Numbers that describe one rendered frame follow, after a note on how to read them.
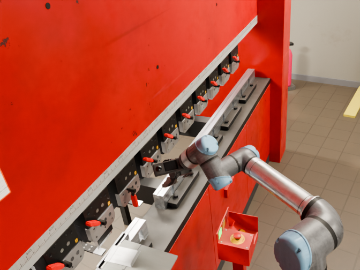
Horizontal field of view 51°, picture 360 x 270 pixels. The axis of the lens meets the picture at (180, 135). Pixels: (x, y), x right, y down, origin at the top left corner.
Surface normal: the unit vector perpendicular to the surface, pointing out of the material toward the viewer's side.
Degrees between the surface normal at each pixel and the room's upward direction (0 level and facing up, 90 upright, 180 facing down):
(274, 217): 0
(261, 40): 90
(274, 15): 90
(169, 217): 0
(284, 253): 83
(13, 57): 90
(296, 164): 0
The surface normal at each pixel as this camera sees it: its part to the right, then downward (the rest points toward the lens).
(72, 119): 0.90, 0.14
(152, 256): -0.11, -0.84
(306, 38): -0.55, 0.49
